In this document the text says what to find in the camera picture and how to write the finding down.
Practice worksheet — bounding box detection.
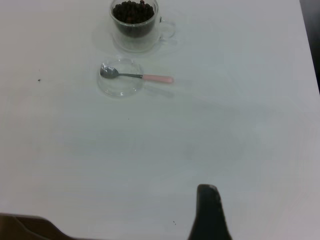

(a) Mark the clear glass handled cup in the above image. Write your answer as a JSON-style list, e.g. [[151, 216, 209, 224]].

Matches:
[[109, 0, 176, 54]]

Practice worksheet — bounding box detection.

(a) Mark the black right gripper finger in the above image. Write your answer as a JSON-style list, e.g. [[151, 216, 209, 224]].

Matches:
[[187, 183, 234, 240]]

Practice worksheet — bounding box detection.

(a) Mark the dark coffee beans pile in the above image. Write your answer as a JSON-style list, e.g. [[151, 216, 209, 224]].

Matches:
[[112, 0, 155, 38]]

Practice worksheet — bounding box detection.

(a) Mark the pink handled metal spoon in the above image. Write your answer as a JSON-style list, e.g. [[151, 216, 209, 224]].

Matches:
[[99, 62, 174, 85]]

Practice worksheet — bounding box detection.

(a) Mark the clear glass saucer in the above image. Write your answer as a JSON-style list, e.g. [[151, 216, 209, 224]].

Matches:
[[96, 57, 146, 99]]

